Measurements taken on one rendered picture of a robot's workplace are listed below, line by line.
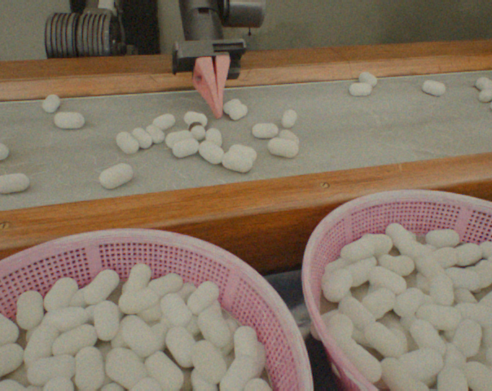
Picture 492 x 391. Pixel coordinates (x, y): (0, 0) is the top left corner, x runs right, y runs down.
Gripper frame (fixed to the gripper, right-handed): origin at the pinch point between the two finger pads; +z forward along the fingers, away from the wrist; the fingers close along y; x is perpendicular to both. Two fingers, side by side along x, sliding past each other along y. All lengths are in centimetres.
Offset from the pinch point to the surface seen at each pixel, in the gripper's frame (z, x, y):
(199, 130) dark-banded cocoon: 4.2, -3.6, -3.7
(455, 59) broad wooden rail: -10, 8, 49
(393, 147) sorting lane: 10.3, -6.2, 21.2
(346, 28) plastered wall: -124, 160, 128
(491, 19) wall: -87, 105, 174
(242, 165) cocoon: 11.3, -8.9, -0.5
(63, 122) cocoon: -0.4, 0.5, -20.4
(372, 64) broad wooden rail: -10.3, 8.1, 31.6
